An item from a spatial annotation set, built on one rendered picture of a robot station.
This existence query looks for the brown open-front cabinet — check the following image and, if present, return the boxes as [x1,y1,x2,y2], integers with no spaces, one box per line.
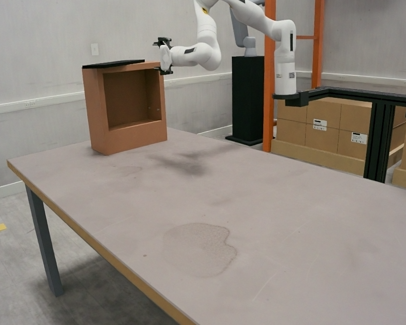
[81,61,168,155]

